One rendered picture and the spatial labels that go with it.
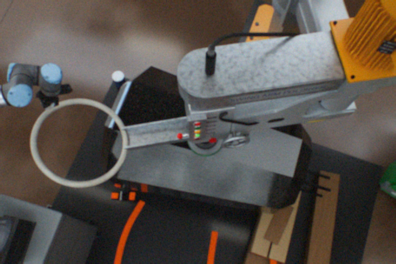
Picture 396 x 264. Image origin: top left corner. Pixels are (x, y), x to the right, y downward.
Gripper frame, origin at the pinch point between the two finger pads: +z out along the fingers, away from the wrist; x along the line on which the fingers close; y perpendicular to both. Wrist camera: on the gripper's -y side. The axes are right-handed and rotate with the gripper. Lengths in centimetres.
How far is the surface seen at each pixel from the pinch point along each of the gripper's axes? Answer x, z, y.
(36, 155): 19.6, 1.2, 20.9
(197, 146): 61, 1, -56
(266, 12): 12, -11, -160
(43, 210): 39, 43, 27
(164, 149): 50, 16, -45
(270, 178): 102, -6, -79
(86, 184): 45.2, -0.3, 9.1
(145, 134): 40, -4, -31
